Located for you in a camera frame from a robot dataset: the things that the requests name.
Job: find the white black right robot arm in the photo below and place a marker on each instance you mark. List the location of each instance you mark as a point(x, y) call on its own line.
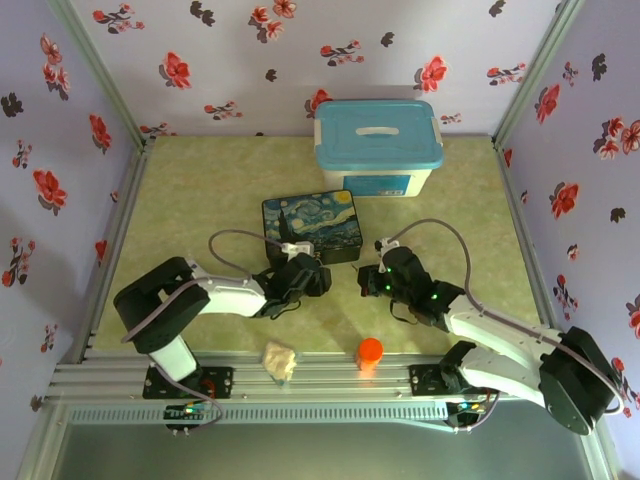
point(500, 335)

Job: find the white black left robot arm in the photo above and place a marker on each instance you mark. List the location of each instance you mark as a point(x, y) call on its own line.
point(225, 300)

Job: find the starry night tin box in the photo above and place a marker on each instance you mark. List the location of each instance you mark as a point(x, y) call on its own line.
point(310, 220)

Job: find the aluminium frame rail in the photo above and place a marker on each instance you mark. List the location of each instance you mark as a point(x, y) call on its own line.
point(525, 240)
point(117, 250)
point(310, 380)

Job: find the white storage box blue lid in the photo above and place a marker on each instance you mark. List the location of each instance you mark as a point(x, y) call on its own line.
point(377, 140)

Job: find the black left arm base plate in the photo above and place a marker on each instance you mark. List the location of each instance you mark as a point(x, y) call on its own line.
point(220, 382)

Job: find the crumpled white plastic bag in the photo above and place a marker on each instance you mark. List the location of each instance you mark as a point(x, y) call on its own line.
point(279, 361)

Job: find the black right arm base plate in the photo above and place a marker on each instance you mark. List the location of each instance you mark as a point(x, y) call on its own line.
point(425, 380)

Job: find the aluminium corner post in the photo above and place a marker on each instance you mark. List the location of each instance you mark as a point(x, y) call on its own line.
point(540, 70)
point(100, 70)

